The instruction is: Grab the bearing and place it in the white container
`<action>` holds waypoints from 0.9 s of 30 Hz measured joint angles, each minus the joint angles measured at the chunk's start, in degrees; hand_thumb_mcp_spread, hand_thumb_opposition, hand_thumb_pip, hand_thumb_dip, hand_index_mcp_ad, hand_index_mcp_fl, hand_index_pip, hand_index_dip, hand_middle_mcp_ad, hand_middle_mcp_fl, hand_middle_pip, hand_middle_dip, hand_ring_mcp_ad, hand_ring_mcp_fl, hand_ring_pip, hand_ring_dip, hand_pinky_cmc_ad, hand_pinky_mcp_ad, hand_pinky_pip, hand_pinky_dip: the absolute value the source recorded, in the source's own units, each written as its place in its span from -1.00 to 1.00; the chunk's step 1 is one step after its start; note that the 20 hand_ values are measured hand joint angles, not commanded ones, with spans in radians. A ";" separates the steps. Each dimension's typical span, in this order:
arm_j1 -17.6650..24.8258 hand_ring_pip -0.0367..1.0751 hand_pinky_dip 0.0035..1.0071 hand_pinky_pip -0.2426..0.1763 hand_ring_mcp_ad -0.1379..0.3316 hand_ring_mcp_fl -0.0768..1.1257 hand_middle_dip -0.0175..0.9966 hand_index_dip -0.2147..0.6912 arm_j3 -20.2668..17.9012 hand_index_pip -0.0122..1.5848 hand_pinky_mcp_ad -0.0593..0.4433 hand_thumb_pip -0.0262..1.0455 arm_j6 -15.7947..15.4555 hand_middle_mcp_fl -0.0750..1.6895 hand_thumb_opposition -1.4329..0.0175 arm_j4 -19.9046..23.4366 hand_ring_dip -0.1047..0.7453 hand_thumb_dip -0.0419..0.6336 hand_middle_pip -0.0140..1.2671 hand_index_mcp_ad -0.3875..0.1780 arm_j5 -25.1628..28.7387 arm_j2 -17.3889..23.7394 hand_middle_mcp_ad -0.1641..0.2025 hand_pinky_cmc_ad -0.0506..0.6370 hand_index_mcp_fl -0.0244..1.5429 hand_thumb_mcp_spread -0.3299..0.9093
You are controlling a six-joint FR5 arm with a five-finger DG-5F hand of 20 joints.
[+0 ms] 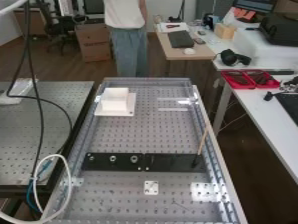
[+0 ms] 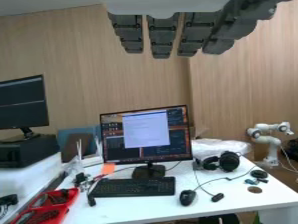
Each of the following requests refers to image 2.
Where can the orange sticky note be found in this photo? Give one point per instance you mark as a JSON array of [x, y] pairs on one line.
[[108, 168]]

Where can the black keyboard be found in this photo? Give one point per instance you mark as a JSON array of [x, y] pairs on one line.
[[134, 186]]

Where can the black headphones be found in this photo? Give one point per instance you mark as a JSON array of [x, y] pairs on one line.
[[229, 161]]

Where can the small black device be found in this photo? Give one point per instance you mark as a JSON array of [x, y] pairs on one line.
[[92, 201]]

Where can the black case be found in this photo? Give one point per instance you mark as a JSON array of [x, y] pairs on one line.
[[27, 150]]

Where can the small white jointed device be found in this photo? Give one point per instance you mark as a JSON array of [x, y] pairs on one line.
[[267, 133]]

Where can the white desk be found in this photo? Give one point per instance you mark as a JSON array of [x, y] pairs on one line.
[[178, 213]]

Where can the black computer mouse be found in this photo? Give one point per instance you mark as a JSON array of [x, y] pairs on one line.
[[188, 197]]

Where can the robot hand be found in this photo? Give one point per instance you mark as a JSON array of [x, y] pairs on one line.
[[162, 36]]

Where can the white foam block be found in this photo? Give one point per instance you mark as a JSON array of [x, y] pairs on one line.
[[27, 176]]

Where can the small black oval object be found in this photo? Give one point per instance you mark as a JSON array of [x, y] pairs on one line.
[[218, 197]]

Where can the clear plastic bag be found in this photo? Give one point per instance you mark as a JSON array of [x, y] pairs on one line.
[[218, 145]]

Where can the computer monitor with white window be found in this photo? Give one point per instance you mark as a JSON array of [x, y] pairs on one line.
[[147, 133]]

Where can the red tray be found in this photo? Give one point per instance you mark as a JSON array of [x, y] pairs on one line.
[[42, 216], [58, 197]]

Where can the dark computer monitor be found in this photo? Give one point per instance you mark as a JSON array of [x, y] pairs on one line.
[[22, 103]]

